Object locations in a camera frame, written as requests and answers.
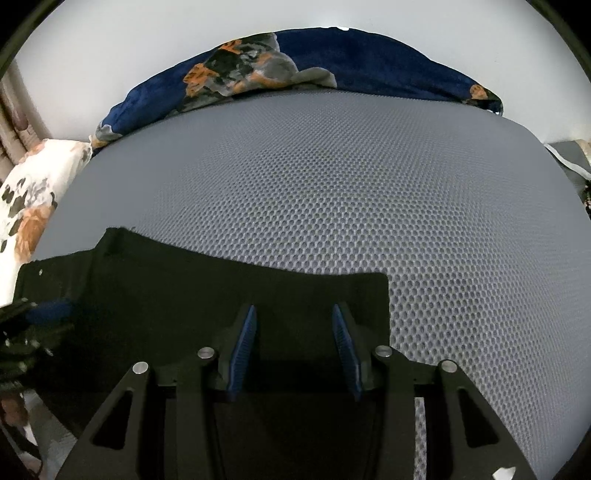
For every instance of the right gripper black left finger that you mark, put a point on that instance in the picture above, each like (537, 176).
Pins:
(152, 425)

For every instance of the grey cloth with white trim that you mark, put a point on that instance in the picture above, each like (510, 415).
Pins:
(574, 158)

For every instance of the blue floral blanket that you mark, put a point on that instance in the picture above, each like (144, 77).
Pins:
(331, 58)

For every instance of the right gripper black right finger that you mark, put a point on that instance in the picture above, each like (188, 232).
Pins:
(464, 436)

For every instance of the black pants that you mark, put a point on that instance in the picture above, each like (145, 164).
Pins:
(137, 300)

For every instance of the person's left hand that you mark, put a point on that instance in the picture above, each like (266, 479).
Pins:
(14, 410)

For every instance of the patterned curtain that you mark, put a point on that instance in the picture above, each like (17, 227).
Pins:
(22, 129)

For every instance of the white floral pillow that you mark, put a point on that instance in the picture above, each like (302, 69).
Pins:
(29, 197)

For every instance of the grey mesh mattress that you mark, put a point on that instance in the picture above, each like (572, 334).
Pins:
(484, 239)

